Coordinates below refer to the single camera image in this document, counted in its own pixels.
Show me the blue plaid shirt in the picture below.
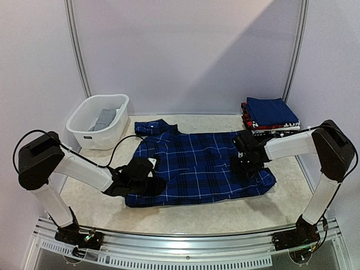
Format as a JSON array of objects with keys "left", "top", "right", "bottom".
[{"left": 125, "top": 119, "right": 276, "bottom": 208}]

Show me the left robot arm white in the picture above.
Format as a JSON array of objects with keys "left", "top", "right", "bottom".
[{"left": 12, "top": 130, "right": 167, "bottom": 244}]

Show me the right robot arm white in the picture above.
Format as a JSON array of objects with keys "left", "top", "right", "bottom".
[{"left": 232, "top": 119, "right": 358, "bottom": 245}]

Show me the white plastic laundry basket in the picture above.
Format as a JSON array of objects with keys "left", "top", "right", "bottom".
[{"left": 66, "top": 94, "right": 129, "bottom": 150}]

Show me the red black folded garment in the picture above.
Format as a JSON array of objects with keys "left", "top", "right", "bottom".
[{"left": 241, "top": 102, "right": 300, "bottom": 130}]

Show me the white folded garment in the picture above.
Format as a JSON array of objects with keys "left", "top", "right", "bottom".
[{"left": 251, "top": 124, "right": 300, "bottom": 134}]

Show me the grey folded garment in basket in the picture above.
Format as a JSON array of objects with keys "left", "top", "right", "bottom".
[{"left": 88, "top": 108, "right": 119, "bottom": 132}]

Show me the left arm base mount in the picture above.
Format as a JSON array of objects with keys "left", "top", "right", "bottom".
[{"left": 55, "top": 223, "right": 104, "bottom": 258}]

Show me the aluminium front rail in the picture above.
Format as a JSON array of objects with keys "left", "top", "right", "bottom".
[{"left": 24, "top": 218, "right": 351, "bottom": 269}]

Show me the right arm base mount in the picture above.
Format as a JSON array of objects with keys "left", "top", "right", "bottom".
[{"left": 271, "top": 219, "right": 329, "bottom": 264}]

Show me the right wall aluminium profile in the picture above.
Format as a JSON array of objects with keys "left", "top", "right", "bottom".
[{"left": 282, "top": 0, "right": 309, "bottom": 103}]

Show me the wall aluminium profile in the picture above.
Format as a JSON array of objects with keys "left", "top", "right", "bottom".
[
  {"left": 64, "top": 0, "right": 92, "bottom": 98},
  {"left": 282, "top": 0, "right": 309, "bottom": 103}
]

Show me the left wall aluminium profile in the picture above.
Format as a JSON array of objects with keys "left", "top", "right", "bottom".
[{"left": 64, "top": 0, "right": 92, "bottom": 98}]

